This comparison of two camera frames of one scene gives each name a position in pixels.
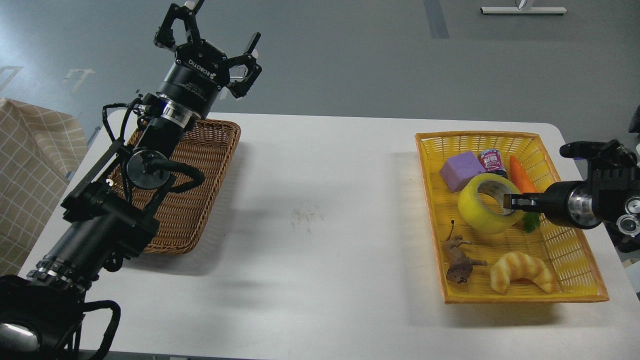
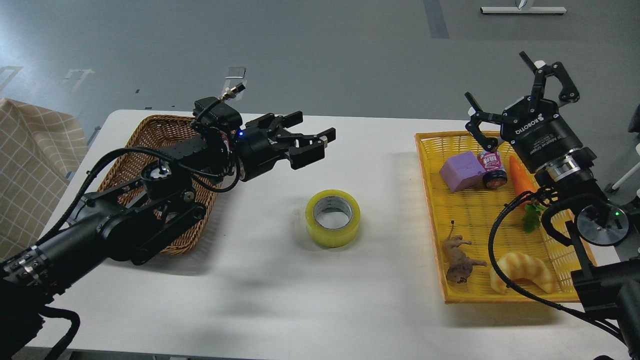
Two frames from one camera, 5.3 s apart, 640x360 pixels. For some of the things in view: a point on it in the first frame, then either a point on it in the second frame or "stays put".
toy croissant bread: x=514 y=265 stays put
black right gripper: x=574 y=203 -> x=539 y=138
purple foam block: x=457 y=170 stays put
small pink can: x=491 y=159 stays put
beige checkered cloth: x=39 y=149 stays put
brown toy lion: x=460 y=266 stays put
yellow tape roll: x=478 y=219 -> x=333 y=218
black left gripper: x=195 y=75 -> x=259 y=147
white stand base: x=522 y=10 stays put
